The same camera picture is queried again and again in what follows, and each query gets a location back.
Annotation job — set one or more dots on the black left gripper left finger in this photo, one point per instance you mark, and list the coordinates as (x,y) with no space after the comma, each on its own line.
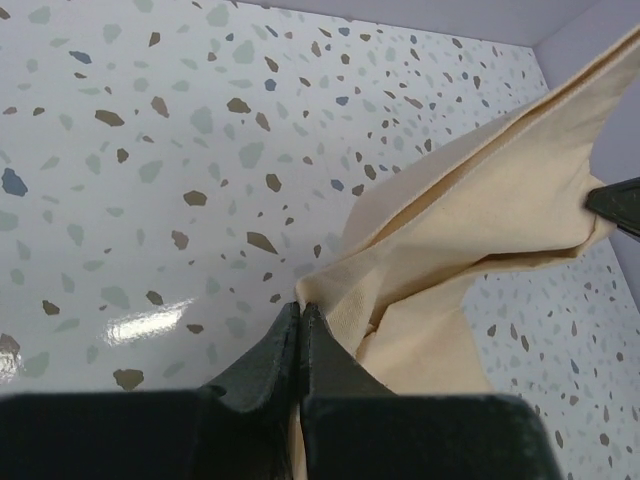
(233,427)

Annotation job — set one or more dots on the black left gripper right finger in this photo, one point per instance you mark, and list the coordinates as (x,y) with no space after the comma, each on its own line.
(356,428)

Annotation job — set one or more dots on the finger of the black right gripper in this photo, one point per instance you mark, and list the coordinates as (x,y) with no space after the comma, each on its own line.
(618,203)

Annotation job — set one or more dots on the beige cloth mat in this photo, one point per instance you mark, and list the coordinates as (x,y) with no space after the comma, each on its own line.
(508,196)

